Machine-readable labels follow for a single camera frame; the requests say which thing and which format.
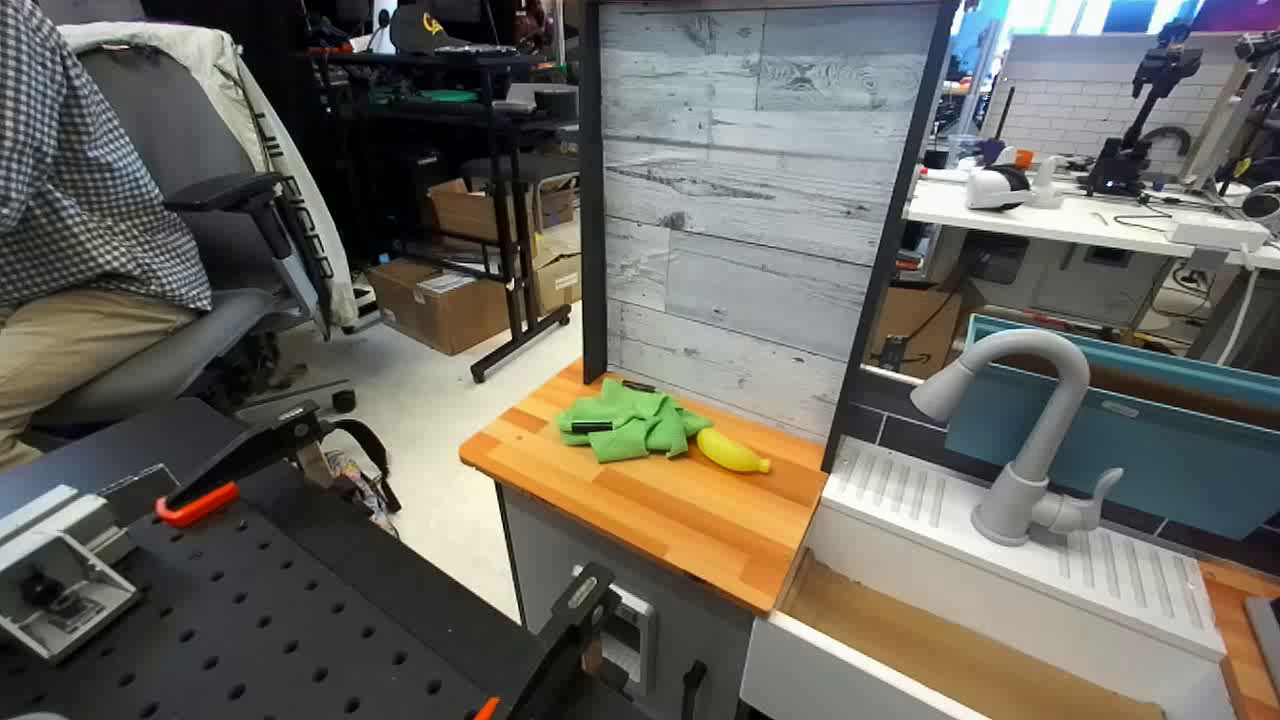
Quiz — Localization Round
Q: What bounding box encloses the seated person in checked shirt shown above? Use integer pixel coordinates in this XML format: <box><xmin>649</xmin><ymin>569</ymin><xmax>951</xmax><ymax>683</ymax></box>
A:
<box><xmin>0</xmin><ymin>0</ymin><xmax>215</xmax><ymax>470</ymax></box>

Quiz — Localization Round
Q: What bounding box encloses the aluminium bracket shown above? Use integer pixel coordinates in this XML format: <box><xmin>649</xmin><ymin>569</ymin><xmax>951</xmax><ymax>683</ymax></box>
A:
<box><xmin>0</xmin><ymin>479</ymin><xmax>142</xmax><ymax>667</ymax></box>

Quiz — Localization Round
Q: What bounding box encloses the white sink basin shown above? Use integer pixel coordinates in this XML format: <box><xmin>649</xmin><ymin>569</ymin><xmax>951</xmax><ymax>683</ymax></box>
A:
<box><xmin>735</xmin><ymin>435</ymin><xmax>1238</xmax><ymax>720</ymax></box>

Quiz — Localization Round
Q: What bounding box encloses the grey cabinet under countertop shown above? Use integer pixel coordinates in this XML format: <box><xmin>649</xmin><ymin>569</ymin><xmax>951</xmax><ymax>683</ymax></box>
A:
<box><xmin>490</xmin><ymin>479</ymin><xmax>759</xmax><ymax>720</ymax></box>

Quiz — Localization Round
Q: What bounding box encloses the dark cap with yellow logo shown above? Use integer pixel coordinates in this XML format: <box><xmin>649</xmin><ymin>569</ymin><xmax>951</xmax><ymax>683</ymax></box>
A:
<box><xmin>387</xmin><ymin>4</ymin><xmax>457</xmax><ymax>57</ymax></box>

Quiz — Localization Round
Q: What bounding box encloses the wooden countertop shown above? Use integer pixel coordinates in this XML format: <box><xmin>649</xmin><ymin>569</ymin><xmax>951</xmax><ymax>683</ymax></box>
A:
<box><xmin>457</xmin><ymin>360</ymin><xmax>831</xmax><ymax>618</ymax></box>

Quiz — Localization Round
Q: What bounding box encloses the wooden counter beside sink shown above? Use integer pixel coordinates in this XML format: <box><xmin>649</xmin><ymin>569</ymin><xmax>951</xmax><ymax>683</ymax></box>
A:
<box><xmin>1194</xmin><ymin>556</ymin><xmax>1280</xmax><ymax>720</ymax></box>

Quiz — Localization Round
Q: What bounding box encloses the teal panel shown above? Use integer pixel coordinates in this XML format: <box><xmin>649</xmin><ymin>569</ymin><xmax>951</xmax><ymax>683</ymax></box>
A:
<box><xmin>941</xmin><ymin>310</ymin><xmax>1280</xmax><ymax>543</ymax></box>

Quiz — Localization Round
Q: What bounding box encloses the black metal desk stand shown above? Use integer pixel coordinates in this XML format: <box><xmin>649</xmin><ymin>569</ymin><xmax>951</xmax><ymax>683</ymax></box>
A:
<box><xmin>300</xmin><ymin>36</ymin><xmax>583</xmax><ymax>386</ymax></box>

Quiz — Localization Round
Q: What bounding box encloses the grey kitchen tap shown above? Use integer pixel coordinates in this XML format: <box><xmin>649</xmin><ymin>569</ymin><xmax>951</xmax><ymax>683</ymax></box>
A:
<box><xmin>906</xmin><ymin>323</ymin><xmax>1127</xmax><ymax>551</ymax></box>

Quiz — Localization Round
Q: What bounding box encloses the grey office chair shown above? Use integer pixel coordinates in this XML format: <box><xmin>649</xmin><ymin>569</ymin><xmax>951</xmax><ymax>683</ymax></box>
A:
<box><xmin>23</xmin><ymin>25</ymin><xmax>382</xmax><ymax>431</ymax></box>

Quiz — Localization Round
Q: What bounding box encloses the white background table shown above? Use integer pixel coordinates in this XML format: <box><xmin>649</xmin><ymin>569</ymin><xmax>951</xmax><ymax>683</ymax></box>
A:
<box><xmin>903</xmin><ymin>172</ymin><xmax>1280</xmax><ymax>272</ymax></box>

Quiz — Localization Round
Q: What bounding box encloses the orange-handled black clamp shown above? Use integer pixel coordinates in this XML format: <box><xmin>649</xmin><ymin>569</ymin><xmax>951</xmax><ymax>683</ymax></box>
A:
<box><xmin>148</xmin><ymin>405</ymin><xmax>403</xmax><ymax>530</ymax></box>

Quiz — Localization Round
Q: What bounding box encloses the flat cardboard box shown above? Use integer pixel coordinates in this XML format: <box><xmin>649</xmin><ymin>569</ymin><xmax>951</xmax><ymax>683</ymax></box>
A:
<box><xmin>365</xmin><ymin>257</ymin><xmax>515</xmax><ymax>360</ymax></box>

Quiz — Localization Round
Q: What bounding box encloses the black clamp with orange tip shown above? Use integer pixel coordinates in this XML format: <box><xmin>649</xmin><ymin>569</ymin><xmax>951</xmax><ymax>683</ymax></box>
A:
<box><xmin>469</xmin><ymin>556</ymin><xmax>623</xmax><ymax>720</ymax></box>

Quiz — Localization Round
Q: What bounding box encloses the tall cardboard box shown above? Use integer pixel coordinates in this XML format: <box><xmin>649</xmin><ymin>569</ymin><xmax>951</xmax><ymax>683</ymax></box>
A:
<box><xmin>425</xmin><ymin>172</ymin><xmax>583</xmax><ymax>323</ymax></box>

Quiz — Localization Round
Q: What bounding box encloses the white round object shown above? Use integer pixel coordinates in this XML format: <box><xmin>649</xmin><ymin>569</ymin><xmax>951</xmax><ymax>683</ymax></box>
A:
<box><xmin>963</xmin><ymin>163</ymin><xmax>1022</xmax><ymax>216</ymax></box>

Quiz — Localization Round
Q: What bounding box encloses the green cloth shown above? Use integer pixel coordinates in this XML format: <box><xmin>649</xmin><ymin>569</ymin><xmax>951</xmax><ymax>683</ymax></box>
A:
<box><xmin>552</xmin><ymin>374</ymin><xmax>715</xmax><ymax>466</ymax></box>

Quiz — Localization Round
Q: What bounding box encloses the white cover on chair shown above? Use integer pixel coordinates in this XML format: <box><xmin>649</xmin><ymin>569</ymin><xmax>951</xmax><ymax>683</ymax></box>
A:
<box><xmin>57</xmin><ymin>15</ymin><xmax>367</xmax><ymax>334</ymax></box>

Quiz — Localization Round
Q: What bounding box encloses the grey wood-pattern back panel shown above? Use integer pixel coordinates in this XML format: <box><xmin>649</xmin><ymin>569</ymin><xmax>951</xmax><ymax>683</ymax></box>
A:
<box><xmin>574</xmin><ymin>0</ymin><xmax>961</xmax><ymax>470</ymax></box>

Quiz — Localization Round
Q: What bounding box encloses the yellow banana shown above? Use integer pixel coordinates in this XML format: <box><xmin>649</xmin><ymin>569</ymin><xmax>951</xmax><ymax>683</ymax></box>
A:
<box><xmin>691</xmin><ymin>422</ymin><xmax>776</xmax><ymax>479</ymax></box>

